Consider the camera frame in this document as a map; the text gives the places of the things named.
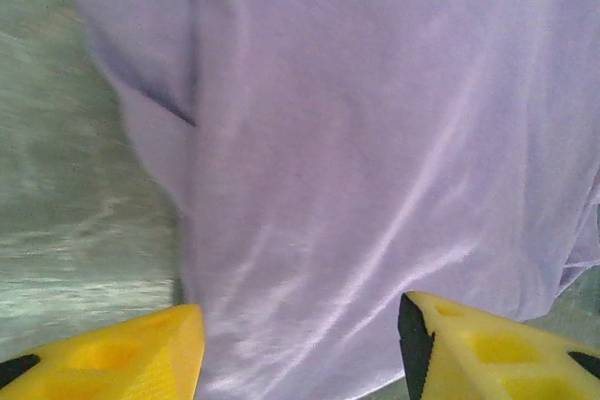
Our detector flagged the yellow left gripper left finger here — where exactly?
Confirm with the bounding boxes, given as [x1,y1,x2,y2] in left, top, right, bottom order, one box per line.
[0,304,207,400]

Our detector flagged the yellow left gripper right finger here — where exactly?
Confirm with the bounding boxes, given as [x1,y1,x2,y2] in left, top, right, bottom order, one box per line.
[397,290,600,400]

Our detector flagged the purple t-shirt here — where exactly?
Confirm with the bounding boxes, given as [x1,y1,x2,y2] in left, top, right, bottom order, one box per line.
[60,0,600,400]

